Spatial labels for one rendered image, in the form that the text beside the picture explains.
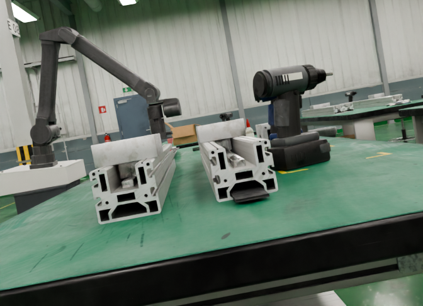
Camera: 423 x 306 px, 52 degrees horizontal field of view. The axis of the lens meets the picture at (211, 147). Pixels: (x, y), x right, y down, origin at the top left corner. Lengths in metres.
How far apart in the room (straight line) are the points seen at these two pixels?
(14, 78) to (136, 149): 7.28
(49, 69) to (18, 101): 6.18
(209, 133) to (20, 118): 7.02
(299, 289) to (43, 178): 1.32
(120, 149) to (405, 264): 0.47
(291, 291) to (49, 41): 1.43
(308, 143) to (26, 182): 1.14
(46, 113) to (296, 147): 1.11
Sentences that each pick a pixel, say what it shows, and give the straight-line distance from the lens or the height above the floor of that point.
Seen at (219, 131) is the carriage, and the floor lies 0.88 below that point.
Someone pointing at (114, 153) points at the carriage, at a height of 0.88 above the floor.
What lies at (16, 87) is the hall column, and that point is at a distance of 7.99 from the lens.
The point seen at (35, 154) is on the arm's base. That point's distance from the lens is 1.81.
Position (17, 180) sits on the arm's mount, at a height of 0.83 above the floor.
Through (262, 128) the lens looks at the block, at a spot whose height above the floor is 0.86.
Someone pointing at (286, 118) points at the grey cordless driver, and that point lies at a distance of 0.95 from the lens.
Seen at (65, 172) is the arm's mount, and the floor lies 0.82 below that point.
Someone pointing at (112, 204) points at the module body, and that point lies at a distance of 0.71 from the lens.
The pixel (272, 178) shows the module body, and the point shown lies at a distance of 0.72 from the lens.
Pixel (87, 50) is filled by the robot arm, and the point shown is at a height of 1.26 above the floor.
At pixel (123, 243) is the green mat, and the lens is 0.56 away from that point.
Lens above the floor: 0.90
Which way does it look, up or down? 3 degrees down
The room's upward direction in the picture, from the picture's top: 10 degrees counter-clockwise
